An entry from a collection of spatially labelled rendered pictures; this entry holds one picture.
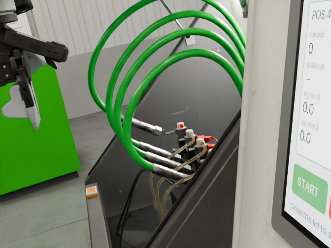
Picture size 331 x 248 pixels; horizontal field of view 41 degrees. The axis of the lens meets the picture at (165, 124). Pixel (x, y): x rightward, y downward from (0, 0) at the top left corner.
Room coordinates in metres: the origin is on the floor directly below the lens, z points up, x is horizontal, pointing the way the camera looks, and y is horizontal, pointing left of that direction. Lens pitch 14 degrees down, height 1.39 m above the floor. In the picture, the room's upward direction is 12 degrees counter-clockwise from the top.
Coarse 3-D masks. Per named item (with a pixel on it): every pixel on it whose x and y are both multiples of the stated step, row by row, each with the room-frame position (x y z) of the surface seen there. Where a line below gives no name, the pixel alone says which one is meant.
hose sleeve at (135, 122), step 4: (132, 120) 0.96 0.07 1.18; (136, 120) 0.97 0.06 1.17; (132, 124) 0.96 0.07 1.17; (136, 124) 0.96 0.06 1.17; (140, 124) 0.97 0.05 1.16; (144, 124) 0.97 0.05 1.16; (148, 124) 0.97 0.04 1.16; (140, 128) 0.97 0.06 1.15; (144, 128) 0.97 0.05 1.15; (148, 128) 0.97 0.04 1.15; (152, 128) 0.97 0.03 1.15; (152, 132) 0.97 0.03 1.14
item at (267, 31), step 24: (264, 0) 0.59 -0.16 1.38; (288, 0) 0.53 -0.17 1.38; (264, 24) 0.59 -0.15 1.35; (264, 48) 0.58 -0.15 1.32; (264, 72) 0.57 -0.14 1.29; (264, 96) 0.57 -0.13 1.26; (240, 120) 0.64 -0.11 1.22; (264, 120) 0.56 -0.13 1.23; (240, 144) 0.63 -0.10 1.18; (264, 144) 0.55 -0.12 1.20; (240, 168) 0.63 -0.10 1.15; (264, 168) 0.55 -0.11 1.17; (240, 192) 0.63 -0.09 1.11; (264, 192) 0.54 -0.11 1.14; (240, 216) 0.62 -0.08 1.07; (264, 216) 0.53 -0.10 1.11; (240, 240) 0.60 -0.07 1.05; (264, 240) 0.52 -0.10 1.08
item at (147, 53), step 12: (168, 36) 0.82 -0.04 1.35; (180, 36) 0.83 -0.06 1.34; (204, 36) 0.84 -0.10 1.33; (216, 36) 0.83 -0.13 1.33; (156, 48) 0.82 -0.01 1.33; (228, 48) 0.84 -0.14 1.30; (144, 60) 0.81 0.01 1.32; (240, 60) 0.84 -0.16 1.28; (132, 72) 0.81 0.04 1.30; (240, 72) 0.85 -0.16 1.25; (120, 96) 0.80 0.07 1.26; (120, 108) 0.80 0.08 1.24; (120, 120) 0.80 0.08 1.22; (120, 132) 0.80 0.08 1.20; (144, 156) 0.81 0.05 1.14; (156, 156) 0.81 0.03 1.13; (180, 168) 0.81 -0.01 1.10
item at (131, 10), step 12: (144, 0) 0.98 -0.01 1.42; (156, 0) 0.99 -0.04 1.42; (204, 0) 1.00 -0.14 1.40; (132, 12) 0.98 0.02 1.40; (228, 12) 1.01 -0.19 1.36; (108, 36) 0.97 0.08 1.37; (240, 36) 1.01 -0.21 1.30; (96, 48) 0.96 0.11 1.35; (96, 60) 0.96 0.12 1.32; (96, 96) 0.95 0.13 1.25
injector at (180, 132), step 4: (176, 128) 0.99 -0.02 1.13; (184, 128) 0.98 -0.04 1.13; (176, 132) 0.98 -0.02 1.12; (180, 132) 0.97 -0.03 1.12; (184, 132) 0.98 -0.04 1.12; (180, 136) 0.98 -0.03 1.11; (180, 144) 0.98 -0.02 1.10; (184, 144) 0.97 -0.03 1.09; (172, 148) 0.99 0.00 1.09; (172, 152) 0.98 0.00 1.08; (180, 152) 0.98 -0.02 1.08; (184, 152) 0.98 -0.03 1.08; (184, 156) 0.98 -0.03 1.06; (192, 168) 0.98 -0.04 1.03
